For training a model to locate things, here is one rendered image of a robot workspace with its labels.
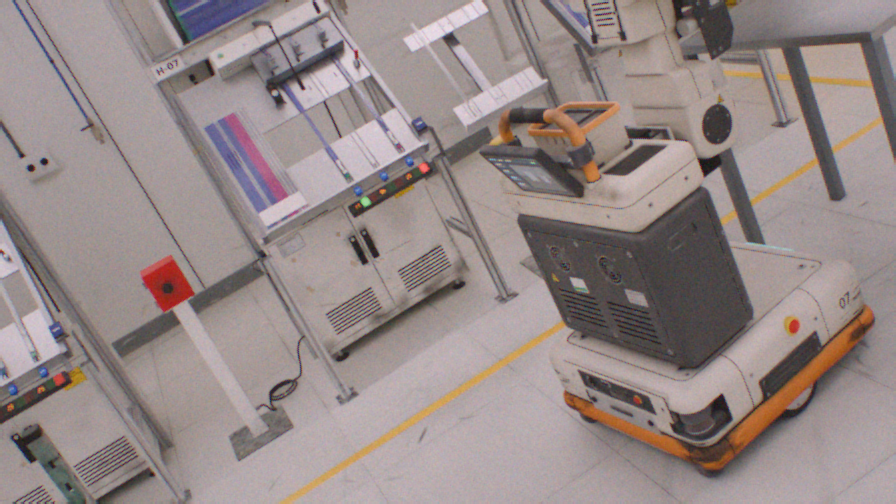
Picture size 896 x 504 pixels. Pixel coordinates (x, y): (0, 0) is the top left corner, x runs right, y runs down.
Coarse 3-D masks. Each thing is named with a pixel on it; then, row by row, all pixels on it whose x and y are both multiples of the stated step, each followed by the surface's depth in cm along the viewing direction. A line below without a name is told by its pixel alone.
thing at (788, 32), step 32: (768, 0) 299; (800, 0) 285; (832, 0) 272; (864, 0) 261; (736, 32) 285; (768, 32) 272; (800, 32) 261; (832, 32) 250; (864, 32) 241; (800, 64) 322; (800, 96) 327; (832, 160) 335; (736, 192) 315; (832, 192) 340
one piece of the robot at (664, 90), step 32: (576, 0) 248; (608, 0) 238; (640, 0) 231; (672, 0) 244; (608, 32) 243; (640, 32) 238; (672, 32) 245; (640, 64) 249; (672, 64) 246; (704, 64) 246; (640, 96) 257; (672, 96) 247; (704, 96) 247; (672, 128) 253; (704, 128) 248; (736, 128) 254
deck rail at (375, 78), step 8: (336, 24) 380; (344, 32) 379; (352, 40) 377; (352, 48) 376; (360, 56) 374; (368, 64) 372; (376, 72) 371; (376, 80) 370; (384, 88) 368; (384, 96) 372; (392, 96) 366; (392, 104) 368; (400, 104) 365; (400, 112) 364; (408, 120) 362; (424, 144) 358
